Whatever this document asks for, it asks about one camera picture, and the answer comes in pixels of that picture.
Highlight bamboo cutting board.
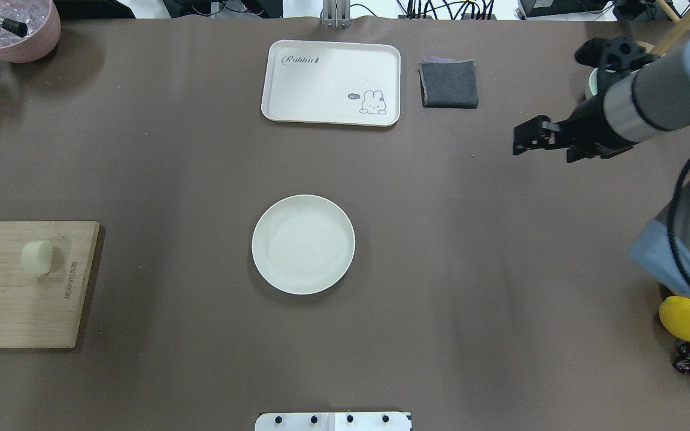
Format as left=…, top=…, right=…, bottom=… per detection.
left=0, top=221, right=101, bottom=348

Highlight cream round plate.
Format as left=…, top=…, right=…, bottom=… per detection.
left=251, top=195, right=356, bottom=296

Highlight folded grey cloth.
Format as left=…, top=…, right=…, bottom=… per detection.
left=419, top=58, right=479, bottom=109

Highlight white steamed bun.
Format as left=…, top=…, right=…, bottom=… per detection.
left=21, top=240, right=54, bottom=276

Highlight pink bowl of ice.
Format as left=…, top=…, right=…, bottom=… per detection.
left=0, top=1, right=61, bottom=63

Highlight cream rabbit tray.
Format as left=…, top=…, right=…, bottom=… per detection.
left=261, top=40, right=401, bottom=128

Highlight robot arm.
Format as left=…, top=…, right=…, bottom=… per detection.
left=512, top=37, right=690, bottom=296

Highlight wooden cup tree stand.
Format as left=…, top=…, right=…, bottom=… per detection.
left=640, top=1, right=690, bottom=56

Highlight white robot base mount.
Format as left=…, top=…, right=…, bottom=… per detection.
left=254, top=411, right=414, bottom=430

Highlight mint green bowl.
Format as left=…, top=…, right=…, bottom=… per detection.
left=584, top=68, right=598, bottom=100

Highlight dark cherries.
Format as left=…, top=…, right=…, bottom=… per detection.
left=673, top=342, right=690, bottom=375

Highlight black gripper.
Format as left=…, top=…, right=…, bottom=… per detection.
left=513, top=37, right=663, bottom=163

